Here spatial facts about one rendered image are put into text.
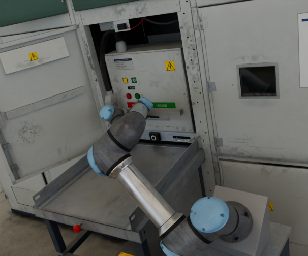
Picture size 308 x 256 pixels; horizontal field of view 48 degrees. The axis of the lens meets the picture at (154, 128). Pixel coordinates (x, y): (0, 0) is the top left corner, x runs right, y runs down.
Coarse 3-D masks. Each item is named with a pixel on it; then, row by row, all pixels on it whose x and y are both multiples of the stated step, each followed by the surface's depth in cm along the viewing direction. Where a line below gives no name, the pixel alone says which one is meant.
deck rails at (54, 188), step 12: (192, 144) 182; (84, 156) 192; (180, 156) 171; (192, 156) 182; (72, 168) 185; (84, 168) 193; (180, 168) 171; (60, 180) 178; (72, 180) 183; (168, 180) 161; (48, 192) 171; (60, 192) 174; (36, 204) 165; (144, 216) 143; (132, 228) 137
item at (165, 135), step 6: (144, 132) 207; (162, 132) 200; (168, 132) 198; (174, 132) 196; (180, 132) 194; (186, 132) 193; (144, 138) 209; (162, 138) 202; (168, 138) 200; (174, 138) 198; (180, 138) 196; (186, 138) 194
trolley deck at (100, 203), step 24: (144, 168) 181; (168, 168) 176; (192, 168) 175; (72, 192) 173; (96, 192) 169; (120, 192) 165; (168, 192) 157; (48, 216) 164; (72, 216) 154; (96, 216) 150; (120, 216) 147; (144, 240) 139
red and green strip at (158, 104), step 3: (129, 102) 204; (132, 102) 203; (135, 102) 202; (153, 102) 195; (156, 102) 194; (159, 102) 193; (162, 102) 192; (165, 102) 191; (129, 105) 205; (132, 105) 204; (153, 105) 196; (156, 105) 195; (159, 105) 194; (162, 105) 193; (165, 105) 192; (168, 105) 191; (171, 105) 190; (174, 105) 189
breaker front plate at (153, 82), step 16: (112, 64) 198; (144, 64) 187; (160, 64) 182; (176, 64) 178; (112, 80) 203; (128, 80) 197; (144, 80) 192; (160, 80) 187; (176, 80) 182; (144, 96) 197; (160, 96) 191; (176, 96) 186; (160, 128) 201; (176, 128) 195; (192, 128) 190
